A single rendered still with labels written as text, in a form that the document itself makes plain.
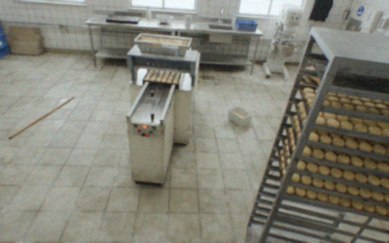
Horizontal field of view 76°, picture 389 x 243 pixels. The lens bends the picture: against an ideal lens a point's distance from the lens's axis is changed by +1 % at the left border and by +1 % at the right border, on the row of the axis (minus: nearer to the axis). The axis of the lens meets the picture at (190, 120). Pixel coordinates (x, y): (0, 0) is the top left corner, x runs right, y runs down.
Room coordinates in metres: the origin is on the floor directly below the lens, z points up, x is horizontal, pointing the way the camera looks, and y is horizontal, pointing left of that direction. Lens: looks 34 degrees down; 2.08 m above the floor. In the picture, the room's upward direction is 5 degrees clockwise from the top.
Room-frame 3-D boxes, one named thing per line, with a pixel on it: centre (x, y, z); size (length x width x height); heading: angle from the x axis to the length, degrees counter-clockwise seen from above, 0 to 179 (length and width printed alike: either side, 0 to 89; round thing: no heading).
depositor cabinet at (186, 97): (3.12, 0.32, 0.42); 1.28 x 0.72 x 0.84; 177
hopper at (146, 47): (2.64, 0.35, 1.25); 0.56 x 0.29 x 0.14; 87
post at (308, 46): (1.35, -0.59, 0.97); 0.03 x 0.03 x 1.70; 79
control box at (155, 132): (1.77, 0.39, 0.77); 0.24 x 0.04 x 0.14; 87
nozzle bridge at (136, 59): (2.64, 0.35, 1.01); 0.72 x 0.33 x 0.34; 87
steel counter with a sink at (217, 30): (5.29, 0.44, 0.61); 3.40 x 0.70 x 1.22; 95
